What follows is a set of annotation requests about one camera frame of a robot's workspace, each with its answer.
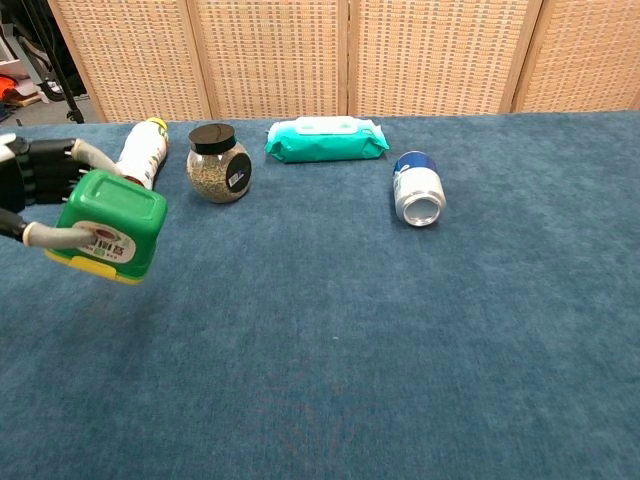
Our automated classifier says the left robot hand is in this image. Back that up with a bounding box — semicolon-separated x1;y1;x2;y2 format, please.
0;131;124;251

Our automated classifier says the green tub yellow lid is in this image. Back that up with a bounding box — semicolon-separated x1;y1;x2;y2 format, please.
44;169;169;287

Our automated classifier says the teal wet wipes pack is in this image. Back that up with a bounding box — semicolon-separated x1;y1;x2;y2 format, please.
263;114;391;165

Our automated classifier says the blue white tin can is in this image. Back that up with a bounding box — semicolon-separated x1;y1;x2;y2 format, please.
391;150;448;229

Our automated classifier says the black tripod stand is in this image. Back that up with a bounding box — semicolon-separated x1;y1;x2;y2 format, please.
14;0;87;125

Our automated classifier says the orange cloth item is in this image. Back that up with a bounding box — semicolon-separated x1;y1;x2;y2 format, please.
0;73;23;102

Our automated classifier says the white bottle yellow cap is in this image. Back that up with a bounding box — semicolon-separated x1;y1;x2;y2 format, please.
115;116;171;192

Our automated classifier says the white shelf unit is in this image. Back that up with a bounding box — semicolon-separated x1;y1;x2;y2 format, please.
0;24;52;105

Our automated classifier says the glass jar black lid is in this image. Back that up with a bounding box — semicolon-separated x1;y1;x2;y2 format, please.
185;122;254;205

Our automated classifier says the blue table mat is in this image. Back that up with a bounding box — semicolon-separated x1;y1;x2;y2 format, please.
0;109;640;480

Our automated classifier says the wicker folding screen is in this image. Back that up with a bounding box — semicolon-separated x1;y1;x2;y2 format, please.
47;0;640;124

